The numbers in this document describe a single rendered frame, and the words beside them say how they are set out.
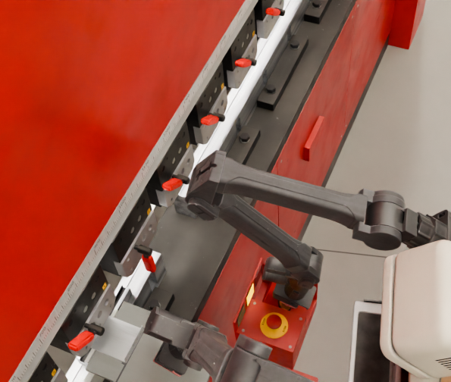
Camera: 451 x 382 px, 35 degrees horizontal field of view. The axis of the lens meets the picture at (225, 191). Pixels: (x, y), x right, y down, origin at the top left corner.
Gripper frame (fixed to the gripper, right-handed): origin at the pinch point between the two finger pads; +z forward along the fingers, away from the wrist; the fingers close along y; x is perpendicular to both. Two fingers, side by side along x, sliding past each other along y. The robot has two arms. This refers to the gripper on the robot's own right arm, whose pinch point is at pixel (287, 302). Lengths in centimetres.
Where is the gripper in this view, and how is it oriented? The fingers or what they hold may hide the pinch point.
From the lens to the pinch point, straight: 197.1
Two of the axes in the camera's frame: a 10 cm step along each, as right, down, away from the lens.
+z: -1.5, 4.9, 8.6
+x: -3.7, 7.8, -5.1
